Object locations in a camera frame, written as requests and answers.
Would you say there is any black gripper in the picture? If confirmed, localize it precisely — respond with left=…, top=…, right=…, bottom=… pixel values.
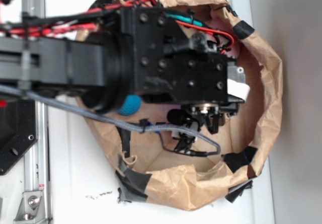
left=120, top=7, right=250, bottom=133

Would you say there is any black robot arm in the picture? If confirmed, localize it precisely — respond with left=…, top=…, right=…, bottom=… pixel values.
left=1, top=7, right=250, bottom=133

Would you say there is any blue dimpled ball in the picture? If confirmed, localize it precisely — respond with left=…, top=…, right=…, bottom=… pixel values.
left=118, top=95, right=141, bottom=116

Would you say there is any brown paper bag bin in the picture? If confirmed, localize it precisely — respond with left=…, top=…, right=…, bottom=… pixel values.
left=87, top=0, right=283, bottom=211

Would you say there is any grey braided cable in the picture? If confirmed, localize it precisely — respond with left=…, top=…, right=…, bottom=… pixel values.
left=0, top=84, right=221, bottom=158

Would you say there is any red black wire bundle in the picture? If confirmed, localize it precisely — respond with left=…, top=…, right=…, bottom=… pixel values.
left=0, top=0, right=162, bottom=38

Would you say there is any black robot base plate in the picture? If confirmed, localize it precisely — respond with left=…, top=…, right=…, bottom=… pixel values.
left=1, top=100, right=37, bottom=176

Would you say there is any aluminium extrusion rail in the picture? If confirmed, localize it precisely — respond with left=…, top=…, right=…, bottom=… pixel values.
left=22, top=0, right=53, bottom=223

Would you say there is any metal corner bracket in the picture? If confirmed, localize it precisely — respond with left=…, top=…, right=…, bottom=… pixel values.
left=13, top=190, right=46, bottom=223

